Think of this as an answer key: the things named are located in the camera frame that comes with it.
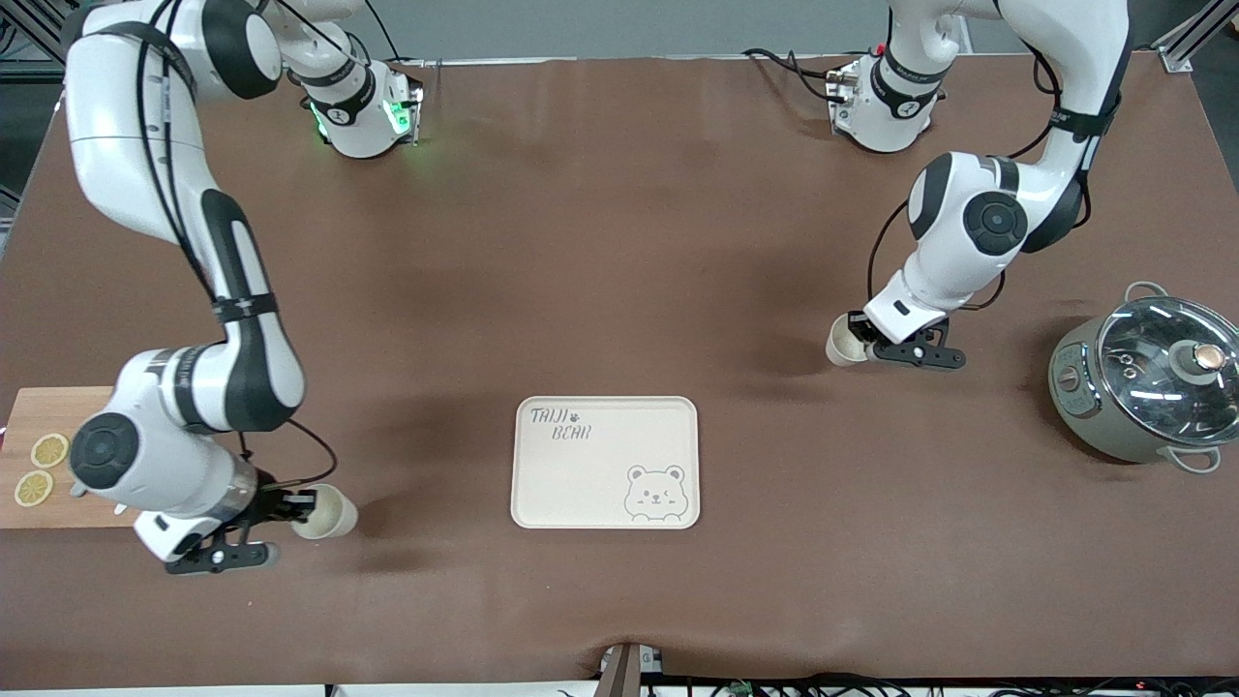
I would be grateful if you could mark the grey-green cooking pot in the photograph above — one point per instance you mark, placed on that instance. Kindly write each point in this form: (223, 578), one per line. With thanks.
(1084, 416)

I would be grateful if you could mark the metal table clamp bracket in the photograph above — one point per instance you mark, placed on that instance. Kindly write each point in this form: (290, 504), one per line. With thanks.
(619, 673)

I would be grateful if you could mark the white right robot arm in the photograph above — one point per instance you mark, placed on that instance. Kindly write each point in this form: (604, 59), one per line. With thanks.
(126, 145)

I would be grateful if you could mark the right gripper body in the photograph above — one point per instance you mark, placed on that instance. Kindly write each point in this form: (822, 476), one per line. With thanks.
(267, 502)

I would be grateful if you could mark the beige bear print tray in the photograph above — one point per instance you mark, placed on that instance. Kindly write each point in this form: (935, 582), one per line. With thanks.
(600, 484)

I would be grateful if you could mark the aluminium frame post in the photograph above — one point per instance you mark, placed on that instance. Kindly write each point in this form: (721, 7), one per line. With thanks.
(44, 37)
(1176, 53)

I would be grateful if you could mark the glass pot lid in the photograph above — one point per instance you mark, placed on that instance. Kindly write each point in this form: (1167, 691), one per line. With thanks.
(1152, 378)

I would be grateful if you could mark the brown table mat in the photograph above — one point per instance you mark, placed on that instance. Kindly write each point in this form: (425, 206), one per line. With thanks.
(619, 242)

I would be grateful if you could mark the dried lemon slice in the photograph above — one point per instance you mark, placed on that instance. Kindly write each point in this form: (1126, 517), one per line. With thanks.
(34, 488)
(49, 450)

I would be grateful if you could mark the white IKEA cup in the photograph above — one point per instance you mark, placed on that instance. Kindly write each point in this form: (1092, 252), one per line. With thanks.
(840, 347)
(334, 513)

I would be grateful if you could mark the wooden cutting board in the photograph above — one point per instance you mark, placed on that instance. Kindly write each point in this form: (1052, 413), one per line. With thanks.
(29, 411)

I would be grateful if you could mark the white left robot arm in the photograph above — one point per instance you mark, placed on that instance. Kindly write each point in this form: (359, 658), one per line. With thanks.
(944, 261)

